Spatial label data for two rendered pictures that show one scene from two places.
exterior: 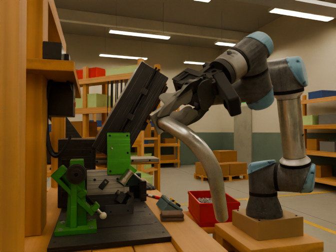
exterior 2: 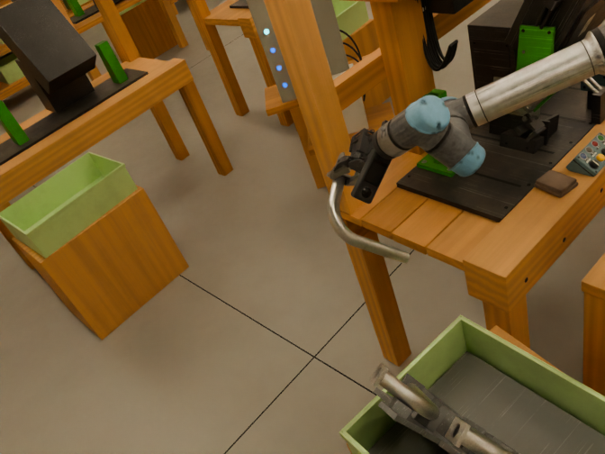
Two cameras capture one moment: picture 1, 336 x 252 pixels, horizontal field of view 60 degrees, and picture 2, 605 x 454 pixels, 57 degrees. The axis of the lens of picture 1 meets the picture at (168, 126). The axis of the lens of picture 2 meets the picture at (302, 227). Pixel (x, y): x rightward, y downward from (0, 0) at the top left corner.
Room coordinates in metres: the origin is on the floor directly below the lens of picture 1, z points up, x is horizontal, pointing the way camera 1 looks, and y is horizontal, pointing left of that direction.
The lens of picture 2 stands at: (0.22, -1.08, 2.06)
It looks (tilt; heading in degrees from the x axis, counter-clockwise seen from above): 37 degrees down; 76
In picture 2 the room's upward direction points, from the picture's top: 21 degrees counter-clockwise
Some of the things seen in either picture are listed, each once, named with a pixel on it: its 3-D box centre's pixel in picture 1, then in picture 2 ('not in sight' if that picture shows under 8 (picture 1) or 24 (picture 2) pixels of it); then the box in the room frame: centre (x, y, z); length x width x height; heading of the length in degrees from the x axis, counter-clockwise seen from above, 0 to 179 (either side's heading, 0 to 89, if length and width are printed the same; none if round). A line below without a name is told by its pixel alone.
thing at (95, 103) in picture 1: (92, 136); not in sight; (4.78, 1.24, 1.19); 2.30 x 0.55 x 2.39; 60
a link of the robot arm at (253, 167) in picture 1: (263, 175); not in sight; (1.26, -0.41, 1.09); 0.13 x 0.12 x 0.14; 57
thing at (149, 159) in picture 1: (122, 160); not in sight; (1.64, 0.26, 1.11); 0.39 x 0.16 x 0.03; 105
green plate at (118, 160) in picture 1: (118, 152); (539, 55); (1.48, 0.25, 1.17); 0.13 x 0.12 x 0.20; 15
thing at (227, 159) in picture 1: (220, 165); not in sight; (7.86, -1.42, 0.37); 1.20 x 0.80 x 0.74; 117
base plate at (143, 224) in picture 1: (104, 205); (537, 115); (1.54, 0.33, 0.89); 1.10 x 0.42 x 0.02; 15
